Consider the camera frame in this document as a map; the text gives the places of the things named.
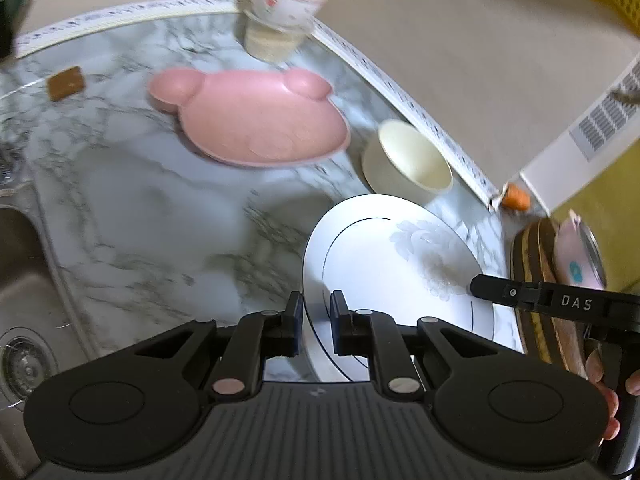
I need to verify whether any white round plate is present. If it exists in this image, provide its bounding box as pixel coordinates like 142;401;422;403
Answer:
302;195;496;382

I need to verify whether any pink bear-shaped plate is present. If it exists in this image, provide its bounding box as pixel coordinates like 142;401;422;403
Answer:
148;67;350;168

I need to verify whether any person's right hand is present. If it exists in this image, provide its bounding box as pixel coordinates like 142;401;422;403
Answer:
586;350;640;440

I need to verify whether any brown sponge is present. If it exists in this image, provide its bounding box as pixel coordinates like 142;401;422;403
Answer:
47;66;86;102

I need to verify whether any yellow-green cutting board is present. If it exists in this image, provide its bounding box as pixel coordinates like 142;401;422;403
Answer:
551;141;640;294

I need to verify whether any orange carrot piece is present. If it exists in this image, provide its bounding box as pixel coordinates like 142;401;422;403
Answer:
500;183;532;212

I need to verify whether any stainless steel sink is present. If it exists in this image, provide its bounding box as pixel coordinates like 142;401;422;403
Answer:
1;182;93;479

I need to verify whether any cream bowl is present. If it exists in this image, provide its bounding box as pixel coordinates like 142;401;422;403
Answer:
361;119;454;206

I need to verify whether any white vented appliance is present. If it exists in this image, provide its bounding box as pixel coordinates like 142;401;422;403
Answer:
520;60;639;212

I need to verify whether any white floral cup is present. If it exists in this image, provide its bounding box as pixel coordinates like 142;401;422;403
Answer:
250;0;326;28

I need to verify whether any round wooden cutting board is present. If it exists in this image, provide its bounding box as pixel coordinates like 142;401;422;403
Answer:
510;218;587;378

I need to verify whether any pink steel-lined bowl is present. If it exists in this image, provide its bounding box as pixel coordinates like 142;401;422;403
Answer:
553;209;608;290

